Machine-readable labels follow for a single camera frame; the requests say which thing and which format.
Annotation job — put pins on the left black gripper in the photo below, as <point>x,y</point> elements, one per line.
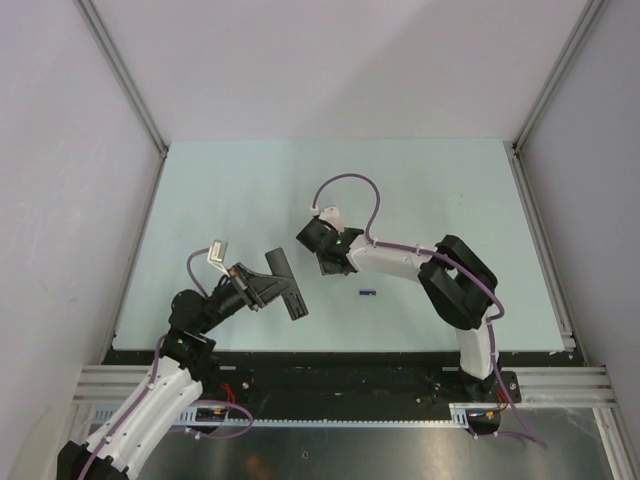
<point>256,289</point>

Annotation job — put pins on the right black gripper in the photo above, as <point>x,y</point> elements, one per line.
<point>325,270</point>

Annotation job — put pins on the black remote control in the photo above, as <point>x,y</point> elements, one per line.
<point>291,294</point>

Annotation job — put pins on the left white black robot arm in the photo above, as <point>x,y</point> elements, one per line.
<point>183,368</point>

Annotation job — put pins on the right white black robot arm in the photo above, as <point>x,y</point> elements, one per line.
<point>459,285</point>

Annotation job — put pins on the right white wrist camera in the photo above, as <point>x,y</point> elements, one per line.
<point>330,215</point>

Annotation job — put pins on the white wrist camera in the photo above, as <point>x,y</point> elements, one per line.
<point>330,215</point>
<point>216,255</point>

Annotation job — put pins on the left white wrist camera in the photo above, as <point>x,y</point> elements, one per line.
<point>216,255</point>

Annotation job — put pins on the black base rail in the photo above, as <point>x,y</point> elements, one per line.
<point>348,387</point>

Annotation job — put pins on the left aluminium frame post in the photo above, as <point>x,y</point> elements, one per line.
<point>111,53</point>

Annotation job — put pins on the aluminium frame post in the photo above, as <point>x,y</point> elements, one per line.
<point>111,53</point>
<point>569,53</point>

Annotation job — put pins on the right aluminium frame post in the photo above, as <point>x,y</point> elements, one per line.
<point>569,53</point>

